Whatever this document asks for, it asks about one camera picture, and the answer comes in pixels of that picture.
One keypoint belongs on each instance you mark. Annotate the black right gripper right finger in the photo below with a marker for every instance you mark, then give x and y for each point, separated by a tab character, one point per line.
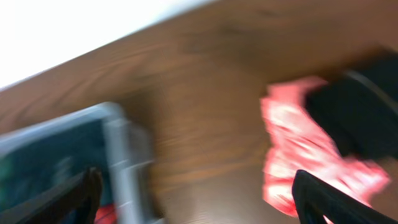
316	202

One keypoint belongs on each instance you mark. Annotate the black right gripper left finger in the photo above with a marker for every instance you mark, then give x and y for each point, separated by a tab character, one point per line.
76	200

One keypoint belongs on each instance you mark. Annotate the navy garment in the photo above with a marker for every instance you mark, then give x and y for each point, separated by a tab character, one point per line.
37	167

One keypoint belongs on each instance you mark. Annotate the salmon pink garment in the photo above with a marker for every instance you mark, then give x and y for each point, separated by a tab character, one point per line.
299	143

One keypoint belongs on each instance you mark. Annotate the black garment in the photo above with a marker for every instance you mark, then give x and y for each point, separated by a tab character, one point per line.
359	110

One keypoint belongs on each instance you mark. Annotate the red navy plaid shirt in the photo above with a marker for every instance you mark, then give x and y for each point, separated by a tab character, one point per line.
106	215

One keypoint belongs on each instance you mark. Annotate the clear plastic storage bin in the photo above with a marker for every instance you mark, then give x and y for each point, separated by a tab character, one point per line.
128	153

